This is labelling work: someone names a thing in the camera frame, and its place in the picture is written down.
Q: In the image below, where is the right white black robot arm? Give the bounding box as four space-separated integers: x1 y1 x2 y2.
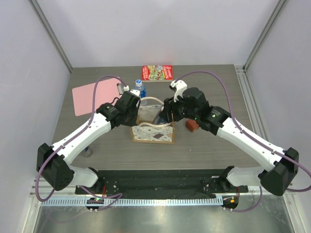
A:
159 87 299 196

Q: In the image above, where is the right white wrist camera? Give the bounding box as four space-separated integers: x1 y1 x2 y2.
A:
169 80 188 102

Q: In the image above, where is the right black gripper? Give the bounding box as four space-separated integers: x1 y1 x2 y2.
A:
160 92 199 123

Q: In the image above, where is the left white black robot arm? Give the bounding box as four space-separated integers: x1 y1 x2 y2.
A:
37 89 140 194

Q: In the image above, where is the patterned canvas tote bag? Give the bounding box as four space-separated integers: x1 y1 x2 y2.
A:
130 97 175 144

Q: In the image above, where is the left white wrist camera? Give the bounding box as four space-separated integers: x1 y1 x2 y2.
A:
117 83 140 97

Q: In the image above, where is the pink clipboard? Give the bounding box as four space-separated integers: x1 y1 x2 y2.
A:
72 78 121 116

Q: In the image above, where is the white slotted cable duct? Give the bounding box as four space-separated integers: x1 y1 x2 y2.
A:
41 196 223 207

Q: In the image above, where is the red brown cube block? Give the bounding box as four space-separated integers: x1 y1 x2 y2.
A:
185 119 199 132

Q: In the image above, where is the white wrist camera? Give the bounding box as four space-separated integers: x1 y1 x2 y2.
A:
169 80 188 102
117 83 140 97

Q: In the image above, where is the water bottle blue label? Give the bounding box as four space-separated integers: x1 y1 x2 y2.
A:
152 111 167 125

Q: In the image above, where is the red book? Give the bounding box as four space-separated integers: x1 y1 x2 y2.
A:
141 65 173 82

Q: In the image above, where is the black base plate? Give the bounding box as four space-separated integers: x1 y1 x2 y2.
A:
75 168 250 199

